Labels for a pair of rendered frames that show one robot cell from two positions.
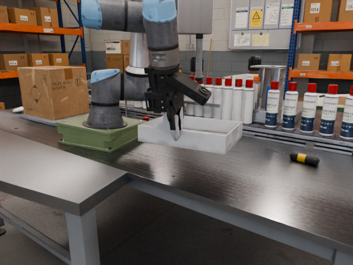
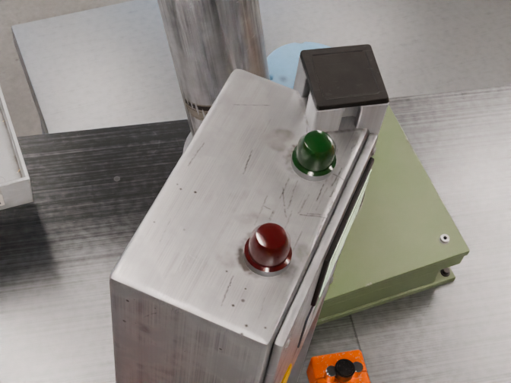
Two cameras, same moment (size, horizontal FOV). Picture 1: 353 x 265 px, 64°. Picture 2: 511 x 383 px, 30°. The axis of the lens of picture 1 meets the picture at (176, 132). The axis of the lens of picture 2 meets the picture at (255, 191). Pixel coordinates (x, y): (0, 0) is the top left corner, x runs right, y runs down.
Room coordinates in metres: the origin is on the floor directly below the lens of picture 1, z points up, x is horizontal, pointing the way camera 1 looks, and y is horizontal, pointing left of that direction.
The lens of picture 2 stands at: (1.56, -0.32, 1.92)
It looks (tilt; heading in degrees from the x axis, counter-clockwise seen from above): 55 degrees down; 125
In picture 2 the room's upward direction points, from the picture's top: 10 degrees clockwise
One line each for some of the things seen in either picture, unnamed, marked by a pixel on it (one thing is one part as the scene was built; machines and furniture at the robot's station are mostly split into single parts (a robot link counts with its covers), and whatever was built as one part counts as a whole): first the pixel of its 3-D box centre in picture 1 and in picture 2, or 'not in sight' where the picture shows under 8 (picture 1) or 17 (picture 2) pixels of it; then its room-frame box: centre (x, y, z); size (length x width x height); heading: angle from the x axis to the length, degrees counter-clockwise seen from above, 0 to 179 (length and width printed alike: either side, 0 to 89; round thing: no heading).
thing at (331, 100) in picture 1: (329, 110); not in sight; (1.10, -0.61, 0.98); 0.05 x 0.05 x 0.20
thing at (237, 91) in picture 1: (237, 100); not in sight; (1.33, -0.29, 0.98); 0.05 x 0.05 x 0.20
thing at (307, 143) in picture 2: not in sight; (315, 151); (1.39, -0.03, 1.49); 0.03 x 0.03 x 0.02
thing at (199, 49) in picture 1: (198, 58); not in sight; (1.34, -0.10, 1.18); 0.04 x 0.04 x 0.21
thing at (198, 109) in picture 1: (199, 97); not in sight; (1.45, -0.12, 0.98); 0.05 x 0.05 x 0.20
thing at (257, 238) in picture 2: not in sight; (269, 245); (1.41, -0.09, 1.49); 0.03 x 0.03 x 0.02
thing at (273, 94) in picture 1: (272, 104); not in sight; (1.23, -0.43, 0.98); 0.05 x 0.05 x 0.20
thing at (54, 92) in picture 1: (54, 90); not in sight; (1.65, 0.72, 0.99); 0.30 x 0.24 x 0.27; 56
